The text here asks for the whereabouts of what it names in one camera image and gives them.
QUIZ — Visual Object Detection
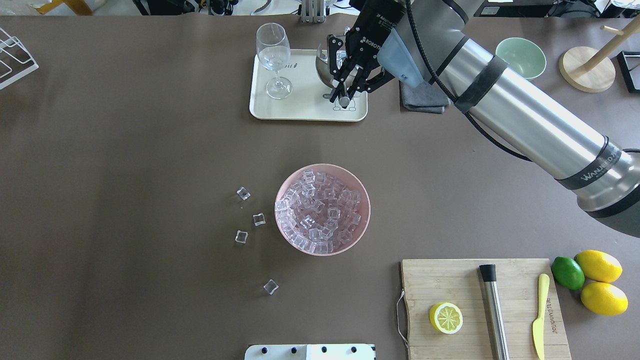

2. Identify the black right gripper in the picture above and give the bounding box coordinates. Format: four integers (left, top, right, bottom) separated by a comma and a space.
327, 0, 406, 103

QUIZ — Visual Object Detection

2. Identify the yellow lemon lower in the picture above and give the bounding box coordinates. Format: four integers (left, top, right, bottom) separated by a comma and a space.
580, 282, 629, 317

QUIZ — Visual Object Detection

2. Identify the black framed glass tray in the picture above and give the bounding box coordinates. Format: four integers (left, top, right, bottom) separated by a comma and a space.
615, 51, 640, 94

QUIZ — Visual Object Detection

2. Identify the green bowl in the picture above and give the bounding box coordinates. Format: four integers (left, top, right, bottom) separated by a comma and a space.
494, 37, 547, 80

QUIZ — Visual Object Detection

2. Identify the wooden glass stand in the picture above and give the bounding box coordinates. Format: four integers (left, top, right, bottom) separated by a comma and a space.
558, 17, 640, 93

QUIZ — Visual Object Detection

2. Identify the white cup rack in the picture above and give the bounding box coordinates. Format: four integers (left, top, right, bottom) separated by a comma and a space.
0, 28, 39, 89

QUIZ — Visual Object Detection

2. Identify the aluminium frame post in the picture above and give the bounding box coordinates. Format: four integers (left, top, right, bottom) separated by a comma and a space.
300, 0, 327, 24

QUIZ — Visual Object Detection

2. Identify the clear wine glass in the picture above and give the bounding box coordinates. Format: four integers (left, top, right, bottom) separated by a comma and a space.
256, 22, 293, 100

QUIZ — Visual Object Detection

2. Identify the yellow lemon upper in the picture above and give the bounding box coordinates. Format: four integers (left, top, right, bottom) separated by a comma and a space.
574, 249, 623, 284

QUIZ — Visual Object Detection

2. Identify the half lemon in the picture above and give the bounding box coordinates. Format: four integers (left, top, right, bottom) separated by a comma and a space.
429, 301, 464, 335

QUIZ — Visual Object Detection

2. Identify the cream serving tray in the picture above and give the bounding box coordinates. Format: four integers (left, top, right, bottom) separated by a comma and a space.
249, 48, 368, 122

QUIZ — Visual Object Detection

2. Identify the yellow plastic knife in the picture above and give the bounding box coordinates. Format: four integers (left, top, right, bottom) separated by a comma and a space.
531, 273, 550, 360

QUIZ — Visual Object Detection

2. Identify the metal muddler black tip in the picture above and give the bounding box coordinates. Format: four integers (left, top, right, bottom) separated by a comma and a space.
478, 264, 510, 360

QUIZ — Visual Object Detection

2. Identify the grey folded cloth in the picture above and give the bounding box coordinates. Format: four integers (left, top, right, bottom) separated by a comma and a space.
399, 82, 451, 114

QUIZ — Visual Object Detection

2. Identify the loose ice cube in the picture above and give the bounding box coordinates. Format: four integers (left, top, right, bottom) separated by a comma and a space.
234, 230, 249, 245
236, 186, 251, 201
252, 213, 266, 227
263, 279, 279, 296

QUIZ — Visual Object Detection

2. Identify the pink bowl of ice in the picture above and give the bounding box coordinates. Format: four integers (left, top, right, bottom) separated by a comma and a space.
274, 163, 371, 256

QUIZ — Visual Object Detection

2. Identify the metal ice scoop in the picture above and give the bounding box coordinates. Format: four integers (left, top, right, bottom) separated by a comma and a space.
315, 35, 354, 109

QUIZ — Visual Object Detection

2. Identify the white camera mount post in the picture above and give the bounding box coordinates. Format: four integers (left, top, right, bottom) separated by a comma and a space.
244, 342, 377, 360

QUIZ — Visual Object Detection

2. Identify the yellow lemon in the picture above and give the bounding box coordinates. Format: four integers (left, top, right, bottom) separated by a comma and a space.
574, 249, 623, 284
580, 282, 629, 317

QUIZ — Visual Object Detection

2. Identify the green lime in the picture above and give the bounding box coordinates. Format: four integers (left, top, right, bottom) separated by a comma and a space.
551, 256, 586, 291

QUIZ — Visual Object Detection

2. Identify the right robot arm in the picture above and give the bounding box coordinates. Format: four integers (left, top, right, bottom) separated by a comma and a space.
324, 0, 640, 237

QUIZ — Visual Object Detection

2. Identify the wooden cutting board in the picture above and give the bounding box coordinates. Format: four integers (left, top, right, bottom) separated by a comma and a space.
400, 259, 552, 360

